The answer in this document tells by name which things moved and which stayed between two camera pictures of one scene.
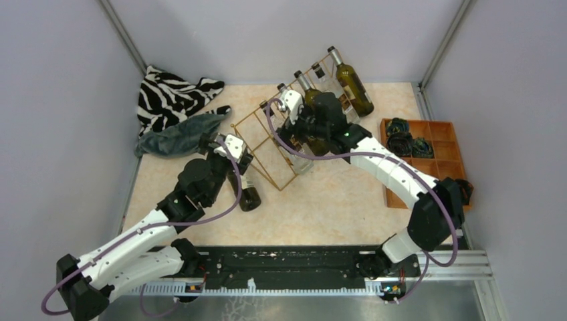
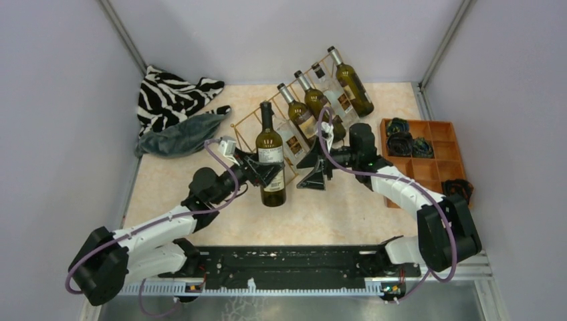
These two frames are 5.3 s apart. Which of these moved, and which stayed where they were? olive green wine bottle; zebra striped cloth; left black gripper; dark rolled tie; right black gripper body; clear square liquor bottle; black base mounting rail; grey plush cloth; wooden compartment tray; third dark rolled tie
Moved: left black gripper; right black gripper body
Stayed: black base mounting rail; olive green wine bottle; zebra striped cloth; grey plush cloth; third dark rolled tie; clear square liquor bottle; dark rolled tie; wooden compartment tray
